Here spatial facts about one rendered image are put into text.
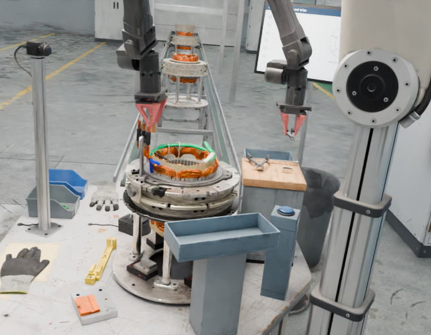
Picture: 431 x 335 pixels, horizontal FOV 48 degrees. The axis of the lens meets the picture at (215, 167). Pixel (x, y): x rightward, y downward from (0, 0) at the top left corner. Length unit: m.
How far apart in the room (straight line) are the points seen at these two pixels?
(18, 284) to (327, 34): 1.60
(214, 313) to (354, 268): 0.34
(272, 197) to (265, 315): 0.35
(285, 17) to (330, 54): 0.84
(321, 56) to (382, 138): 1.26
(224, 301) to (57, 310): 0.44
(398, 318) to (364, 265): 1.79
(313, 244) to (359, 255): 1.93
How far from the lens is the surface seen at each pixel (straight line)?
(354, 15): 0.95
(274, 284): 1.38
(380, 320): 2.85
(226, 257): 1.11
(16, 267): 1.49
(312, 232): 2.99
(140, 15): 1.23
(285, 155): 1.73
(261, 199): 1.46
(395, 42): 0.94
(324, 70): 2.25
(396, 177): 3.88
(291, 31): 1.43
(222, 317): 1.21
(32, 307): 1.36
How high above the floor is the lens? 1.57
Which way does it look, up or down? 20 degrees down
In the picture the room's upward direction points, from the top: 5 degrees clockwise
